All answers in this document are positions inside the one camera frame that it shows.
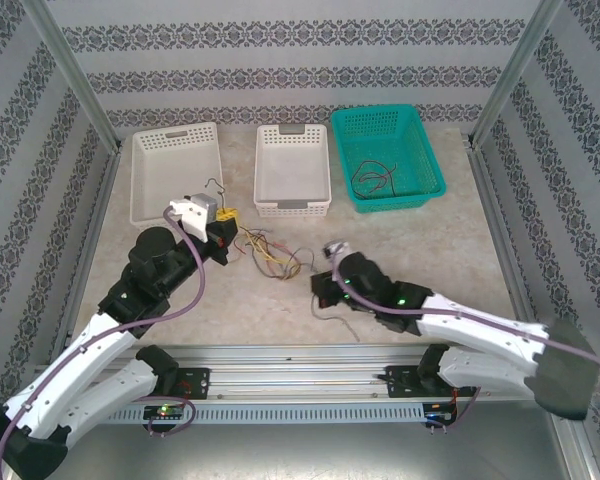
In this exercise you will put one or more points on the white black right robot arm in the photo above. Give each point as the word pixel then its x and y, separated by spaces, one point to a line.
pixel 480 325

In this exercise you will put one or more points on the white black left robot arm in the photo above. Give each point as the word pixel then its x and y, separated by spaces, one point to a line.
pixel 80 365

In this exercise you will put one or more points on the large white perforated basket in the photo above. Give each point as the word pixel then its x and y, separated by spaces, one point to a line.
pixel 177 175

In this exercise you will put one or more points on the teal plastic basket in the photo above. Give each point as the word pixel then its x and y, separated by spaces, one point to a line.
pixel 415 150

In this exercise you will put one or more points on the small circuit board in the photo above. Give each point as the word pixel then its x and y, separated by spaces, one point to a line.
pixel 440 414
pixel 165 411

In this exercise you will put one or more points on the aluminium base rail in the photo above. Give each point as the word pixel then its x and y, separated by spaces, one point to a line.
pixel 300 375

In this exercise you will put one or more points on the aluminium side rail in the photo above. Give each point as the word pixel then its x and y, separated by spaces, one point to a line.
pixel 500 235

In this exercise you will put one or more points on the aluminium frame post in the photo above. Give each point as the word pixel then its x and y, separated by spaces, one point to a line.
pixel 515 70
pixel 75 75

